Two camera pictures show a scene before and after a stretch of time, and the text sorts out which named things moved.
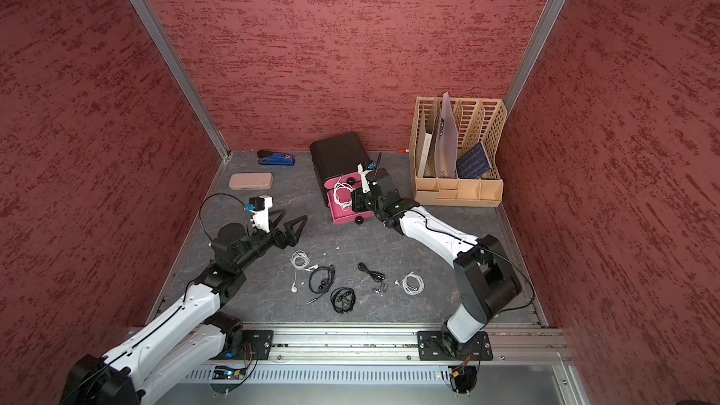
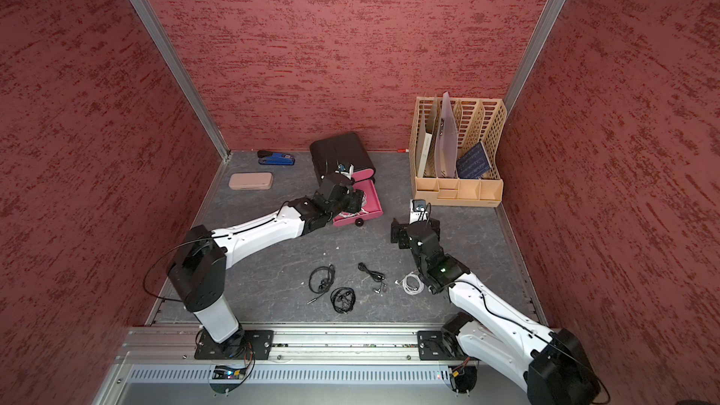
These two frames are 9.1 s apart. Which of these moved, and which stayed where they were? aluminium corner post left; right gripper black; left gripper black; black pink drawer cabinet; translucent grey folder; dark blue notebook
Moved: left gripper black; right gripper black
Stayed: black pink drawer cabinet; translucent grey folder; aluminium corner post left; dark blue notebook
